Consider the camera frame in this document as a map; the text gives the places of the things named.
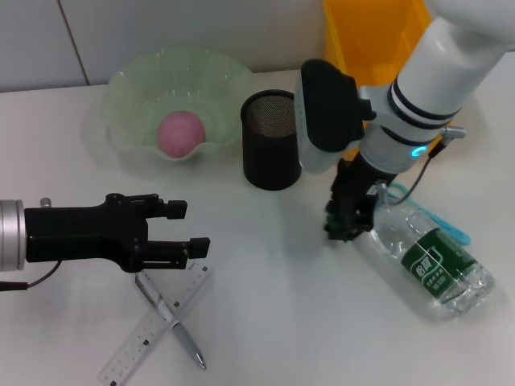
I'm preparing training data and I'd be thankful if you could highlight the translucent green fruit bowl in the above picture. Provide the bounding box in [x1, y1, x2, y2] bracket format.
[100, 47, 255, 162]

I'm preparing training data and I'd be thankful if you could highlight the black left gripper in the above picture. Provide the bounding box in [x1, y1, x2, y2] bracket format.
[23, 192, 212, 274]

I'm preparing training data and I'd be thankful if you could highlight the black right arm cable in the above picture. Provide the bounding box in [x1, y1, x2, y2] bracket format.
[396, 125, 466, 208]

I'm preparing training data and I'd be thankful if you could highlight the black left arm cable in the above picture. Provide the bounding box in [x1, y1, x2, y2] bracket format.
[0, 261, 64, 291]

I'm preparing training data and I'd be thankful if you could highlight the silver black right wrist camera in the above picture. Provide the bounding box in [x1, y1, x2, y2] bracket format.
[295, 59, 377, 175]

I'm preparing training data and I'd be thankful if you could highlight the pink peach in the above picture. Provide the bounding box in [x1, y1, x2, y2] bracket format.
[156, 110, 207, 158]

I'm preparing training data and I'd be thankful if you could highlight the green label water bottle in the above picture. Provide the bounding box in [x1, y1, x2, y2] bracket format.
[353, 180, 496, 322]

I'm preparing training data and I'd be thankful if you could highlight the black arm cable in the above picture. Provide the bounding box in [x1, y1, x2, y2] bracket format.
[396, 125, 466, 208]
[0, 261, 64, 291]

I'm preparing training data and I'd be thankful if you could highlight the black mesh pen cup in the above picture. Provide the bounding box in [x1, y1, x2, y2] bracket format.
[240, 89, 303, 191]

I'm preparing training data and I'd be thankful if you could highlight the yellow plastic bin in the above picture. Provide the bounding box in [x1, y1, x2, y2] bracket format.
[321, 0, 435, 160]

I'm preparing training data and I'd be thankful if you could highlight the silver white pen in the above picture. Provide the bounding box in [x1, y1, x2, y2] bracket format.
[134, 269, 208, 370]

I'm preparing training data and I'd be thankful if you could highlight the transparent plastic ruler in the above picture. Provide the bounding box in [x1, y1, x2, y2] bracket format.
[97, 261, 214, 385]

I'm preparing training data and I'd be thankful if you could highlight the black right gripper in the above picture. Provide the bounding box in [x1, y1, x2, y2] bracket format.
[323, 154, 388, 241]

